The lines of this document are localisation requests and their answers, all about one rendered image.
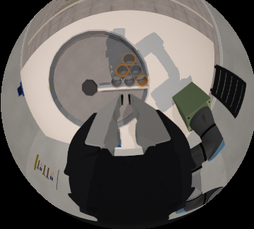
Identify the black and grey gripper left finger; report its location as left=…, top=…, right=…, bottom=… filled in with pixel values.
left=64, top=94, right=123, bottom=176

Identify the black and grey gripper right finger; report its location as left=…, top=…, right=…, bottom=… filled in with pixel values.
left=128, top=94, right=196, bottom=170

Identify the grey metal sleeve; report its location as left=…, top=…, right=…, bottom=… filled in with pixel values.
left=129, top=63, right=143, bottom=77
left=110, top=73, right=123, bottom=88
left=123, top=73, right=136, bottom=87

